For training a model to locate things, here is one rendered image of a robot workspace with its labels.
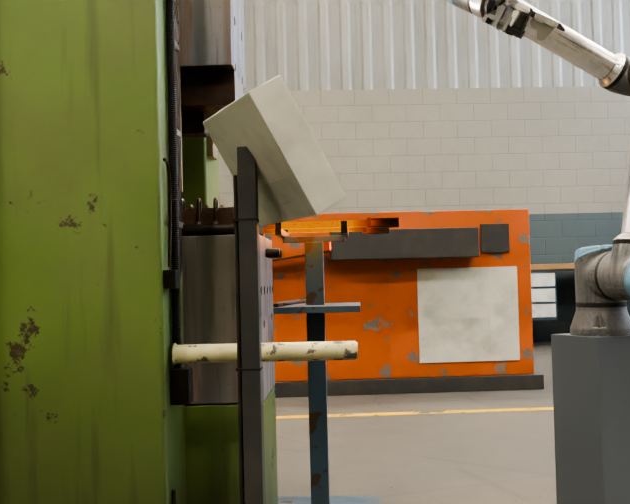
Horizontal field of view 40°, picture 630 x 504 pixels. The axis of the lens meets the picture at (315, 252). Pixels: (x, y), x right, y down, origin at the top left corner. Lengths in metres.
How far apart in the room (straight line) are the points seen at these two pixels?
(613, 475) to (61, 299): 1.65
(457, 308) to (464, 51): 5.07
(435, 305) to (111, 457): 4.18
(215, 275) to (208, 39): 0.63
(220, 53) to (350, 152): 7.83
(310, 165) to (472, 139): 8.68
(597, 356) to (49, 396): 1.54
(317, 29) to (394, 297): 5.08
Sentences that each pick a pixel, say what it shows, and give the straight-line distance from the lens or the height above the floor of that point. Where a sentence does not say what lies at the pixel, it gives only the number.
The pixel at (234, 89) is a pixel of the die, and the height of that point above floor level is 1.31.
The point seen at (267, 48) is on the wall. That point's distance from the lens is 10.35.
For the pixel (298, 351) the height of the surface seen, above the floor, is 0.62.
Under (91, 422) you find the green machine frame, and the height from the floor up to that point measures 0.47.
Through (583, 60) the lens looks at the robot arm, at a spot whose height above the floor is 1.43.
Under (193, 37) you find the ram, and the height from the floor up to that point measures 1.44.
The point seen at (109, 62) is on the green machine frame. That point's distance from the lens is 2.13.
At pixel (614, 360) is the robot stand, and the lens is 2.72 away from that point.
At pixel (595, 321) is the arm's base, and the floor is 0.64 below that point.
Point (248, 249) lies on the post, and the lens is 1.85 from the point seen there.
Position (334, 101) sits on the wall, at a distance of 10.23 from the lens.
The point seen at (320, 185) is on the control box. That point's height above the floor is 0.98.
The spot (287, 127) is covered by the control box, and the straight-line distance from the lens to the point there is 1.74.
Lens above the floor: 0.79
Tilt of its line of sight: 2 degrees up
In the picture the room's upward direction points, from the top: 1 degrees counter-clockwise
